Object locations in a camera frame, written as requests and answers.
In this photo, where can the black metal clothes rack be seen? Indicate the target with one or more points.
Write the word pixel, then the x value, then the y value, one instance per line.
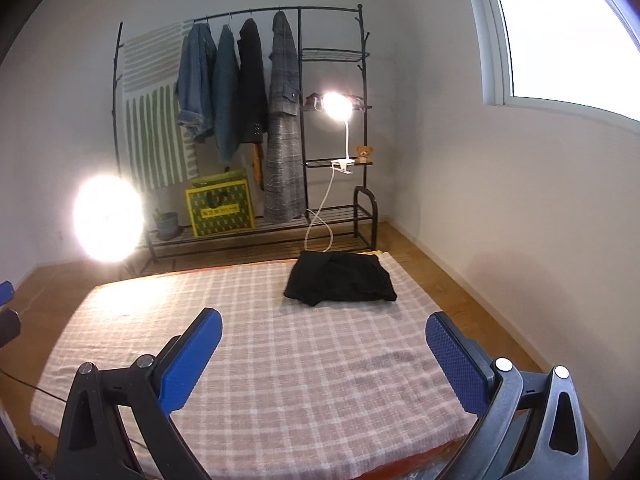
pixel 351 208

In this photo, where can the teddy bear toy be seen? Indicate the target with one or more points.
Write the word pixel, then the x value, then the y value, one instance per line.
pixel 363 155

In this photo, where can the teal jacket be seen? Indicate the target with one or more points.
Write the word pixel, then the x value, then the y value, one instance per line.
pixel 226 75

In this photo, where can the small potted plant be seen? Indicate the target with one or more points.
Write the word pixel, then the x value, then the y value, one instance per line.
pixel 167 224

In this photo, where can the blue denim jacket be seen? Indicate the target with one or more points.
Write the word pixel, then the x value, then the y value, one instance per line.
pixel 194 87

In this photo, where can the pink plaid bed blanket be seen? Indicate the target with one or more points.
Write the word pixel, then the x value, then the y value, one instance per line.
pixel 291 392

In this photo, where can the window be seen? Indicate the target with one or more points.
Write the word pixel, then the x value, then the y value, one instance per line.
pixel 578 57

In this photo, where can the bright ring light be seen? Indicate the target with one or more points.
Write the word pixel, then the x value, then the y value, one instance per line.
pixel 108 218

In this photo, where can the grey plaid long coat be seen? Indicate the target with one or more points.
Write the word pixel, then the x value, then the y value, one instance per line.
pixel 284 176

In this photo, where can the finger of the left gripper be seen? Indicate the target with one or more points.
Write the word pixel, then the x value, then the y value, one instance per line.
pixel 6 293

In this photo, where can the white clip lamp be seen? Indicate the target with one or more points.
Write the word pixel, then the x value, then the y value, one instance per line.
pixel 339 108

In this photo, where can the yellow green shopping bag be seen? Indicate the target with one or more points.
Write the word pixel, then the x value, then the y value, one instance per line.
pixel 220 204

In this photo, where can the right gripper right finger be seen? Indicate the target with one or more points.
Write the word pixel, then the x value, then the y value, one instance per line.
pixel 466 366

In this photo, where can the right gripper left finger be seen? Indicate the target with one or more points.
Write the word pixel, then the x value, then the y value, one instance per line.
pixel 183 360

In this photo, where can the green striped wall hanging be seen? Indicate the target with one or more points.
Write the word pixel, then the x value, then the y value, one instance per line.
pixel 161 152

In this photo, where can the black coat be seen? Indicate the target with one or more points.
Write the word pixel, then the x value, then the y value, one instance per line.
pixel 253 103

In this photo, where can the black garment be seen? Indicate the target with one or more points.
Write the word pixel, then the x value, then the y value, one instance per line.
pixel 317 277

